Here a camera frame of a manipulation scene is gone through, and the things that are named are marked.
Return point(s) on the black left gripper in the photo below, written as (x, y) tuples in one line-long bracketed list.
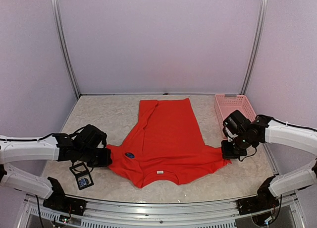
[(106, 160)]

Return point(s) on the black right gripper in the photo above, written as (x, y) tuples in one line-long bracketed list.
[(227, 153)]

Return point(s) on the red t-shirt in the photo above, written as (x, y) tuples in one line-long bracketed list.
[(167, 138)]

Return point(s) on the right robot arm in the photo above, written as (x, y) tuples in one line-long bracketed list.
[(242, 134)]

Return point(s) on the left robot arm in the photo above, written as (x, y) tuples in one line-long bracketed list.
[(85, 148)]

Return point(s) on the black open brooch box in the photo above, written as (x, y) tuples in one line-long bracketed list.
[(80, 170)]

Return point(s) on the pink plastic basket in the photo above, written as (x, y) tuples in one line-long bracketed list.
[(226, 104)]

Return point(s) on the front aluminium rail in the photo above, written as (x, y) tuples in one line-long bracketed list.
[(111, 214)]

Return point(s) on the right aluminium frame post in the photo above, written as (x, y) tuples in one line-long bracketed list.
[(255, 46)]

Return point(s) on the aluminium frame post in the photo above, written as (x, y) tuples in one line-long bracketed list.
[(255, 46), (64, 48)]

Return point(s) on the left aluminium frame post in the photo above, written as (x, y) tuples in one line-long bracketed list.
[(64, 48)]

